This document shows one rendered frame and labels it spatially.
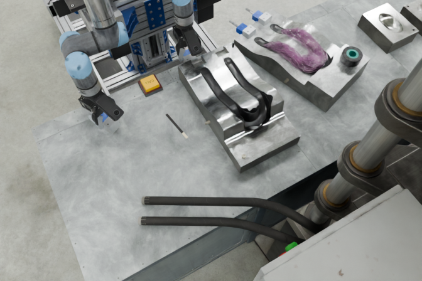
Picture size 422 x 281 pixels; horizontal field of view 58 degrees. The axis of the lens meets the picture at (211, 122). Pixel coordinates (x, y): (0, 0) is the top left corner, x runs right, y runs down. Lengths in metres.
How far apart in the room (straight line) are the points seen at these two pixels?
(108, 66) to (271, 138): 1.40
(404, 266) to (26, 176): 2.18
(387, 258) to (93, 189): 1.04
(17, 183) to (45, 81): 0.74
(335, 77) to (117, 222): 0.98
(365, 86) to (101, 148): 1.11
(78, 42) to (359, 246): 1.02
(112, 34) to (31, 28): 1.98
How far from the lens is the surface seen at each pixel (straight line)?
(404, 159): 0.99
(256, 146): 1.39
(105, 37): 1.31
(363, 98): 1.68
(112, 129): 1.51
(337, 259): 0.67
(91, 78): 1.27
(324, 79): 1.54
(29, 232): 2.39
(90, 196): 1.44
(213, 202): 1.27
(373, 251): 0.69
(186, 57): 1.63
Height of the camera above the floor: 2.10
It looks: 60 degrees down
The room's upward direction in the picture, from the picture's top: 1 degrees counter-clockwise
